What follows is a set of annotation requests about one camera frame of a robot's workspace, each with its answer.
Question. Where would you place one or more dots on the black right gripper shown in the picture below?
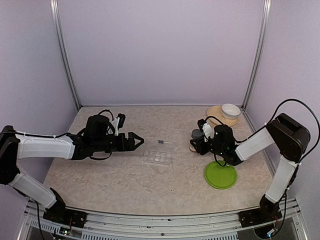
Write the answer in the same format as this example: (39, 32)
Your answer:
(199, 147)

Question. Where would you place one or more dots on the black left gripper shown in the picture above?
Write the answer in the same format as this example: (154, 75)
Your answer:
(123, 147)

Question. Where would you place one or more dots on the clear plastic pill organizer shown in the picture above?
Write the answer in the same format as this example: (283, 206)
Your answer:
(158, 152)

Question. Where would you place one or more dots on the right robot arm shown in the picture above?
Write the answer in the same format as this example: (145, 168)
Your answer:
(283, 133)

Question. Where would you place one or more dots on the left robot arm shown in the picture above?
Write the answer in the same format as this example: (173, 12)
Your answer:
(100, 135)

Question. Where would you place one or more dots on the beige wooden plate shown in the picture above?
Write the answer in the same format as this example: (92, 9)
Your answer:
(216, 111)

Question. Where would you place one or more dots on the green plate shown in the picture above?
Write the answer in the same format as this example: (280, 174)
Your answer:
(220, 177)

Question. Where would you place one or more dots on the white ceramic bowl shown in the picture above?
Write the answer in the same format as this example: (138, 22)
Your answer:
(230, 111)

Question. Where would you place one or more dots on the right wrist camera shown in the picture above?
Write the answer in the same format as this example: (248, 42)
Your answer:
(205, 129)

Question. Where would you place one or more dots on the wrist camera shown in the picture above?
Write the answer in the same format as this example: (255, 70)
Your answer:
(118, 123)
(205, 129)

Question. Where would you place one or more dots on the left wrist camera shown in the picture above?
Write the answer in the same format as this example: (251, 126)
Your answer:
(118, 123)

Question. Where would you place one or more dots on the front aluminium rail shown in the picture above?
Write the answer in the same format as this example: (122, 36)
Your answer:
(113, 226)

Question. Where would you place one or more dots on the left aluminium frame post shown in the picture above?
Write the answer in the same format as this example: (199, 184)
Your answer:
(54, 5)

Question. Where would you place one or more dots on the aluminium frame post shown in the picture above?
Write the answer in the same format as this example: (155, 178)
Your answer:
(258, 53)
(54, 5)

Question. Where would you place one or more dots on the right aluminium frame post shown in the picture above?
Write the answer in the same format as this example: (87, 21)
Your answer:
(258, 53)

